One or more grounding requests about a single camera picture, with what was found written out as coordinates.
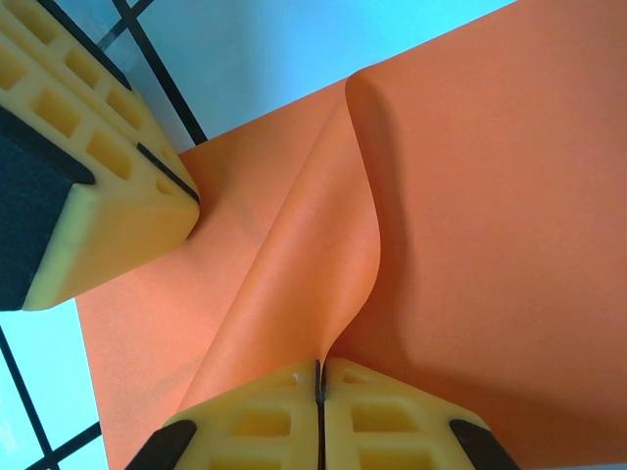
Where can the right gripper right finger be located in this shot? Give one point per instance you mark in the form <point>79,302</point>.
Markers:
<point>387,421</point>

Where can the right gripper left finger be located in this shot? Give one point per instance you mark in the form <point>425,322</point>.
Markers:
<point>274,416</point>

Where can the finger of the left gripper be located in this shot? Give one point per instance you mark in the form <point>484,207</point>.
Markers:
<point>98,73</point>
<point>122,230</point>

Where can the orange paper sheet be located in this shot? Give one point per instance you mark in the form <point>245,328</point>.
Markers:
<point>465,196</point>

